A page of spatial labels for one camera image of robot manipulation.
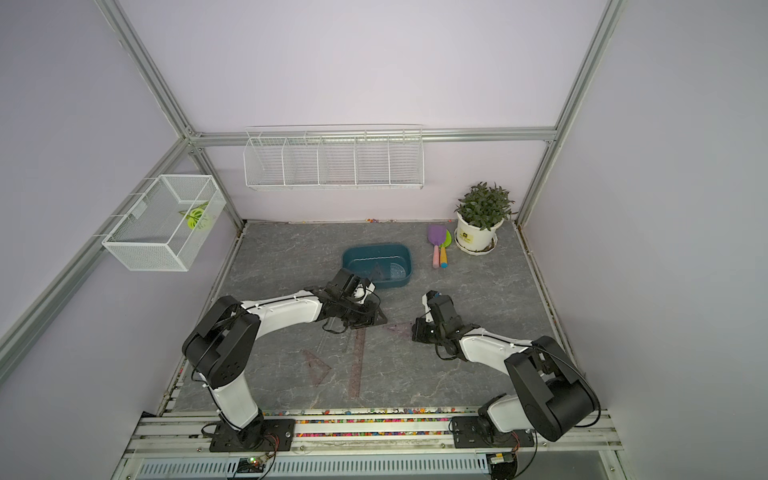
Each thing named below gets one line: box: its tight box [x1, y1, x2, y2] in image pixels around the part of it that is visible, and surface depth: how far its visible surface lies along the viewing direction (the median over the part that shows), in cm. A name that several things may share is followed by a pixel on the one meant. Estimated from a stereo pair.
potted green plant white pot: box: [454, 182, 517, 256], surface depth 102 cm
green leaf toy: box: [178, 201, 209, 230], surface depth 83 cm
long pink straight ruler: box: [349, 328, 366, 398], surface depth 87 cm
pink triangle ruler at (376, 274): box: [368, 262, 385, 282], surface depth 107 cm
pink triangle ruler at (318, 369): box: [302, 349, 332, 387], surface depth 86 cm
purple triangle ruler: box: [384, 323, 412, 339], surface depth 93 cm
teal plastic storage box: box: [342, 243, 413, 289], surface depth 110 cm
